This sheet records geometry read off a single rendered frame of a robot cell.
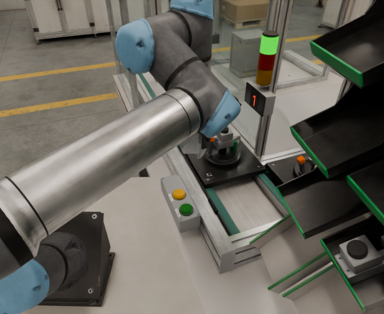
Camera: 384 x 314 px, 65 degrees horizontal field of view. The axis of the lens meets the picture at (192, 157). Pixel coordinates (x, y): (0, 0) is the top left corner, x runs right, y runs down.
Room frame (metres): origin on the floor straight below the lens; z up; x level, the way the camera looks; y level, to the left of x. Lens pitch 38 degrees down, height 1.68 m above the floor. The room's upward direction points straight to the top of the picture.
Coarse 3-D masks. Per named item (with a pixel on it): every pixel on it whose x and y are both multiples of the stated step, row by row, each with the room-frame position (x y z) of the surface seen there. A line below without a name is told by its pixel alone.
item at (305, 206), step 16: (304, 176) 0.50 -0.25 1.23; (320, 176) 0.50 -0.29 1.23; (336, 176) 0.49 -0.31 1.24; (288, 192) 0.49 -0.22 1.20; (304, 192) 0.47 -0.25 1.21; (320, 192) 0.46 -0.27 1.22; (336, 192) 0.45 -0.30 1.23; (352, 192) 0.44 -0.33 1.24; (288, 208) 0.43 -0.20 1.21; (304, 208) 0.43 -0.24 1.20; (320, 208) 0.42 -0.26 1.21; (336, 208) 0.41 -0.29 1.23; (352, 208) 0.38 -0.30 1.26; (304, 224) 0.40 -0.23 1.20; (320, 224) 0.37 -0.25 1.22; (336, 224) 0.38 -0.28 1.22
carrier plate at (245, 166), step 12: (240, 144) 0.98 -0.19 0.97; (192, 156) 0.90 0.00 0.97; (252, 156) 0.90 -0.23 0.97; (204, 168) 0.83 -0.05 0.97; (216, 168) 0.83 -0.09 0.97; (228, 168) 0.83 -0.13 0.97; (240, 168) 0.83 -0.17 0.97; (252, 168) 0.83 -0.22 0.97; (264, 168) 0.83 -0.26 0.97; (204, 180) 0.77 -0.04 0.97; (216, 180) 0.77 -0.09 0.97; (228, 180) 0.78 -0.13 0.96
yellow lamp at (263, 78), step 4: (260, 72) 0.91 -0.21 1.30; (264, 72) 0.90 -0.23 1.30; (268, 72) 0.90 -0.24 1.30; (272, 72) 0.91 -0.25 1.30; (256, 76) 0.92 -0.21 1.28; (260, 76) 0.91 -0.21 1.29; (264, 76) 0.90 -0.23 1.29; (268, 76) 0.90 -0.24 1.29; (256, 80) 0.92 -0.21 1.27; (260, 80) 0.91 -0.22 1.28; (264, 80) 0.90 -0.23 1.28; (268, 80) 0.90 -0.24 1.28; (260, 84) 0.90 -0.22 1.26; (264, 84) 0.90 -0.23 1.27; (268, 84) 0.90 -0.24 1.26
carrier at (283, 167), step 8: (280, 160) 0.88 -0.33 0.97; (288, 160) 0.88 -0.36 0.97; (296, 160) 0.88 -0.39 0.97; (272, 168) 0.83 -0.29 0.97; (280, 168) 0.83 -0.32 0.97; (288, 168) 0.83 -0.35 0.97; (296, 168) 0.81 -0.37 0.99; (312, 168) 0.79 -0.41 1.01; (280, 176) 0.79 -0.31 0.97; (288, 176) 0.79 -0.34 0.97; (296, 176) 0.78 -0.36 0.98
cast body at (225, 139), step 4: (224, 128) 0.91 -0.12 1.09; (228, 128) 0.92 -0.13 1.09; (220, 132) 0.90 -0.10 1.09; (224, 132) 0.89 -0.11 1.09; (228, 132) 0.90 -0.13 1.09; (232, 132) 0.90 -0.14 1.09; (216, 136) 0.91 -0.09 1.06; (220, 136) 0.89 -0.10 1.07; (224, 136) 0.88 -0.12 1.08; (228, 136) 0.89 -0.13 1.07; (232, 136) 0.89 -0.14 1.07; (220, 140) 0.88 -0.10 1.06; (224, 140) 0.88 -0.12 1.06; (228, 140) 0.89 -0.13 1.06; (232, 140) 0.89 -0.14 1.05; (216, 144) 0.88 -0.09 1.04; (220, 144) 0.88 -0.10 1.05; (224, 144) 0.88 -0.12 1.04; (228, 144) 0.89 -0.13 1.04; (232, 144) 0.89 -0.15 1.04; (220, 148) 0.88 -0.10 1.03
